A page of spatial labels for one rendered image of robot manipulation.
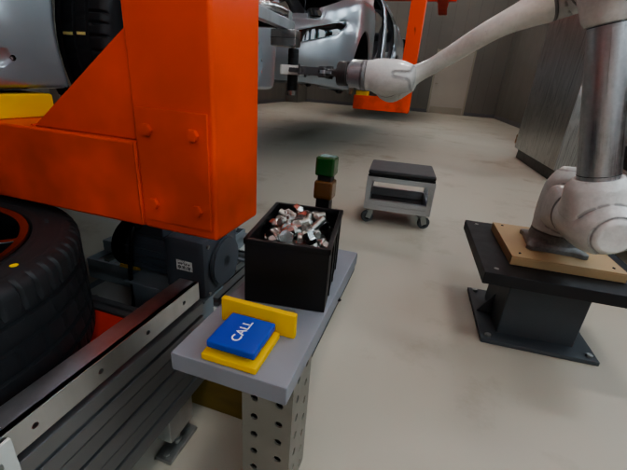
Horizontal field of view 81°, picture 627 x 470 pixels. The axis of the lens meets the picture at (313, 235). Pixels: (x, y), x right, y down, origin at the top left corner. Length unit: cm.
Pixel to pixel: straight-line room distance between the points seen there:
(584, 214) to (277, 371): 94
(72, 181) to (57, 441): 46
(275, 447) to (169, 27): 75
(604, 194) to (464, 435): 72
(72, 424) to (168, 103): 50
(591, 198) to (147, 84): 107
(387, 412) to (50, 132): 101
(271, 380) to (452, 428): 71
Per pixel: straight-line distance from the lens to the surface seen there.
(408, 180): 225
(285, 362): 52
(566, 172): 142
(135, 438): 83
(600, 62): 119
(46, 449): 67
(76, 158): 84
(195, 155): 65
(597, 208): 121
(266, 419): 77
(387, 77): 125
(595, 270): 142
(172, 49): 66
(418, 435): 108
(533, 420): 126
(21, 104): 105
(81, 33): 117
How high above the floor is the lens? 80
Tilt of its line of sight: 23 degrees down
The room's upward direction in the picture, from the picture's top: 4 degrees clockwise
